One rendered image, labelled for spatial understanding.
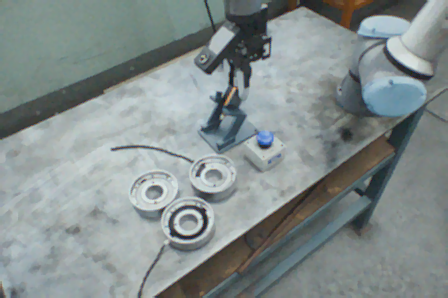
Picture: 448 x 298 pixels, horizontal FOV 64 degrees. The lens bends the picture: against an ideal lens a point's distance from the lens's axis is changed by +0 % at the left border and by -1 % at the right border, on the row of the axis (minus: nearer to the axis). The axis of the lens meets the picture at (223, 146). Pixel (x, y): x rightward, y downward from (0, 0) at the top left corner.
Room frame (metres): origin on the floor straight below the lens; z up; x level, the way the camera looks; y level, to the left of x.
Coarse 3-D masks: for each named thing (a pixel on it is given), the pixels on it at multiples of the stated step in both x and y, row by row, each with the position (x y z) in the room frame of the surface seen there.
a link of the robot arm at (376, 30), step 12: (372, 24) 0.74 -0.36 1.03; (384, 24) 0.74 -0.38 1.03; (396, 24) 0.74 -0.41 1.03; (408, 24) 0.73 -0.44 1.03; (360, 36) 0.74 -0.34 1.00; (372, 36) 0.71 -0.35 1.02; (384, 36) 0.69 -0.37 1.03; (396, 36) 0.69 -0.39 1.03; (360, 48) 0.72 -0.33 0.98; (372, 48) 0.68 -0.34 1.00
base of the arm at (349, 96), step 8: (344, 80) 0.77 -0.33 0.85; (352, 80) 0.73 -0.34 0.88; (360, 80) 0.71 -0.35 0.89; (344, 88) 0.74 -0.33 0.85; (352, 88) 0.72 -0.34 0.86; (360, 88) 0.70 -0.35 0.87; (336, 96) 0.75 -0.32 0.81; (344, 96) 0.72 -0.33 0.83; (352, 96) 0.71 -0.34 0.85; (360, 96) 0.69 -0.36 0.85; (344, 104) 0.71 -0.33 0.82; (352, 104) 0.70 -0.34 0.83; (360, 104) 0.69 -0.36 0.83; (352, 112) 0.69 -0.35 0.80; (360, 112) 0.68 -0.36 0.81; (368, 112) 0.67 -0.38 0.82
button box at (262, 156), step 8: (248, 144) 0.56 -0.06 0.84; (256, 144) 0.56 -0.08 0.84; (272, 144) 0.56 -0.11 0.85; (280, 144) 0.55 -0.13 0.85; (248, 152) 0.55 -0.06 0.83; (256, 152) 0.53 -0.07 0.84; (264, 152) 0.53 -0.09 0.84; (272, 152) 0.53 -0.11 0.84; (280, 152) 0.54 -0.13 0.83; (256, 160) 0.53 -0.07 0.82; (264, 160) 0.51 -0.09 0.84; (272, 160) 0.52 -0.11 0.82; (280, 160) 0.54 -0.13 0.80; (264, 168) 0.51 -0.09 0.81
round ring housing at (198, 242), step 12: (180, 204) 0.42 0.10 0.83; (192, 204) 0.41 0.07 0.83; (204, 204) 0.41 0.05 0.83; (168, 216) 0.39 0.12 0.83; (180, 216) 0.39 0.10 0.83; (192, 216) 0.39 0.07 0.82; (168, 228) 0.36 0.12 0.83; (180, 228) 0.36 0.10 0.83; (168, 240) 0.34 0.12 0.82; (180, 240) 0.33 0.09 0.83; (192, 240) 0.33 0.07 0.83; (204, 240) 0.33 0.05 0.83
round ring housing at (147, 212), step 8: (144, 176) 0.49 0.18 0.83; (152, 176) 0.50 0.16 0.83; (160, 176) 0.49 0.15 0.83; (168, 176) 0.49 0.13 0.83; (136, 184) 0.47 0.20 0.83; (152, 184) 0.47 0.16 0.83; (160, 184) 0.47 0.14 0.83; (176, 184) 0.46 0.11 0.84; (144, 192) 0.45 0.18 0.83; (152, 192) 0.47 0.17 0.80; (168, 192) 0.45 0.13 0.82; (176, 192) 0.44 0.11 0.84; (136, 200) 0.44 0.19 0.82; (144, 200) 0.43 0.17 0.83; (152, 200) 0.43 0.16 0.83; (160, 200) 0.43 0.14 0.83; (136, 208) 0.41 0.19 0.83; (144, 208) 0.41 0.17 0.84; (152, 208) 0.40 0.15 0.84; (160, 208) 0.40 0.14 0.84; (152, 216) 0.40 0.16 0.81; (160, 216) 0.41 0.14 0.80
